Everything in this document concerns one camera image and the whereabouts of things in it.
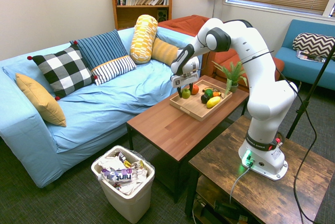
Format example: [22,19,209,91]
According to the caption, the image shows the black white checkered pillow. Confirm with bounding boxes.
[27,40,98,101]

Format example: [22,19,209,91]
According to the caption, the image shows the red-brown wooden coffee table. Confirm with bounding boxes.
[126,74,250,204]

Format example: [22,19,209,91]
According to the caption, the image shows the green fern plant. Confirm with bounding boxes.
[211,61,248,95]

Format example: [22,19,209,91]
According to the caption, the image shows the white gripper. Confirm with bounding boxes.
[170,71,199,99]

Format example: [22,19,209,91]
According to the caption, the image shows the blue striped pillow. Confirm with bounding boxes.
[69,29,129,71]

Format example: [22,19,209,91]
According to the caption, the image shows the black white chevron pillow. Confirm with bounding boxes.
[292,32,335,60]

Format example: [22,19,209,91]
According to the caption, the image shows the yellow patterned bolster pillow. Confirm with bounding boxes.
[129,14,159,64]

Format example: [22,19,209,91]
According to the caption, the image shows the wooden bookshelf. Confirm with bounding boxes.
[107,0,175,31]

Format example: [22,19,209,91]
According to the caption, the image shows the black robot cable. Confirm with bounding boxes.
[240,50,318,224]

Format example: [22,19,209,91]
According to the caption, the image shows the light blue sofa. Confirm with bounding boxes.
[0,27,199,190]

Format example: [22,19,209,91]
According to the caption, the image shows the blue couch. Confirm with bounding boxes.
[274,19,335,91]

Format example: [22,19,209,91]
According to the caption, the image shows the wooden tray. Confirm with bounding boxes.
[169,79,233,122]

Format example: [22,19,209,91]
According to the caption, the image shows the rustic dark wood table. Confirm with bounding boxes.
[184,115,335,224]

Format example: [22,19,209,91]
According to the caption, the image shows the magazine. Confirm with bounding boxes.
[296,50,327,63]

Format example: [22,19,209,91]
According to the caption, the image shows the grey base cable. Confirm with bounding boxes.
[229,166,252,204]

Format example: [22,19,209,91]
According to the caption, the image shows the plain mustard pillow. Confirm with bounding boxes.
[15,73,67,128]

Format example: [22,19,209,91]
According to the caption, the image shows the black camera stand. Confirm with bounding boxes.
[286,48,335,140]

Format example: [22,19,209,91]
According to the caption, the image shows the black power adapter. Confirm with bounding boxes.
[213,199,245,218]

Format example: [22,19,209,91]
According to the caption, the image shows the orange-red armchair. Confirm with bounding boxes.
[157,14,285,88]

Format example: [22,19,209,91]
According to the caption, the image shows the mustard striped pillow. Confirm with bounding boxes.
[151,37,182,67]

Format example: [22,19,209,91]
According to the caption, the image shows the white navy striped pillow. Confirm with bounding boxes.
[91,55,137,86]

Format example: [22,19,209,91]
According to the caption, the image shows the beige trash bin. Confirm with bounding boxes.
[91,144,155,224]

